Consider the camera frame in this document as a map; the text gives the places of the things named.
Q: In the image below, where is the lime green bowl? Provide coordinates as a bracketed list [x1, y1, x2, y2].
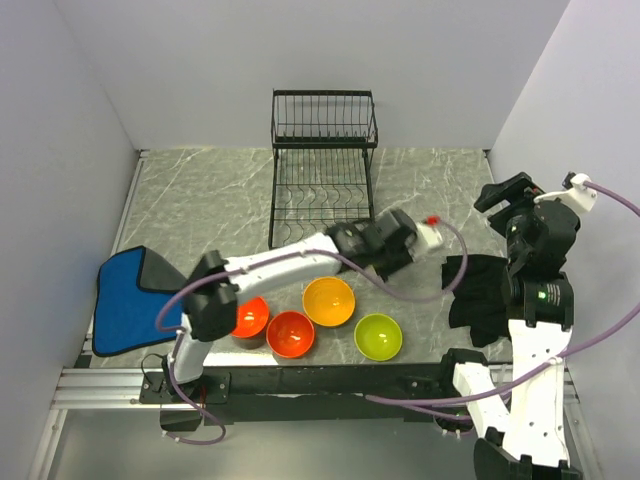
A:
[354, 313, 403, 362]

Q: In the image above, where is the red-orange bowl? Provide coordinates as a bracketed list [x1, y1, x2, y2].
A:
[231, 297, 270, 339]
[266, 311, 316, 359]

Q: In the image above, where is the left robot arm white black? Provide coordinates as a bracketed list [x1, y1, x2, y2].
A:
[157, 210, 428, 402]

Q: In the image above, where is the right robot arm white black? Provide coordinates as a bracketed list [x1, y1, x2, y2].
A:
[438, 173, 597, 479]

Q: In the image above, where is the black cloth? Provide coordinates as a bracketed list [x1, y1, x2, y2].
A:
[448, 254, 510, 348]

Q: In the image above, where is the yellow-orange bowl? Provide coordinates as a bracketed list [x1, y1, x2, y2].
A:
[302, 277, 356, 328]

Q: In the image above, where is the black base beam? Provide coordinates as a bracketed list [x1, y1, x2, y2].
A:
[138, 363, 481, 426]

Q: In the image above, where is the blue cloth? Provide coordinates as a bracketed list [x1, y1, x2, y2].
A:
[92, 246, 186, 357]

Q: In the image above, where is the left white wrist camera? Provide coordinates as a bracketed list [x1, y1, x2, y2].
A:
[409, 220, 443, 261]

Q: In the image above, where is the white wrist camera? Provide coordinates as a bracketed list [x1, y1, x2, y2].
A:
[534, 172, 598, 215]
[409, 220, 443, 261]

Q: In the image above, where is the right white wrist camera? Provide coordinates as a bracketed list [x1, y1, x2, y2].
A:
[534, 172, 598, 215]

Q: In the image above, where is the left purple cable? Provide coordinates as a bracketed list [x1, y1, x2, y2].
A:
[155, 219, 470, 446]

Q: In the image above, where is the purple cable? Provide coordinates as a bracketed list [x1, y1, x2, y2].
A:
[155, 219, 470, 446]
[364, 180, 640, 419]

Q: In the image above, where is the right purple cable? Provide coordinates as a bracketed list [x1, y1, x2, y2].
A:
[364, 180, 640, 419]

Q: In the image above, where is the black wire dish rack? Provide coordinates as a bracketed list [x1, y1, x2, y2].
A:
[268, 89, 379, 248]

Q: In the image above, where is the aluminium frame rail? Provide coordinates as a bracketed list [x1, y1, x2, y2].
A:
[49, 367, 166, 411]

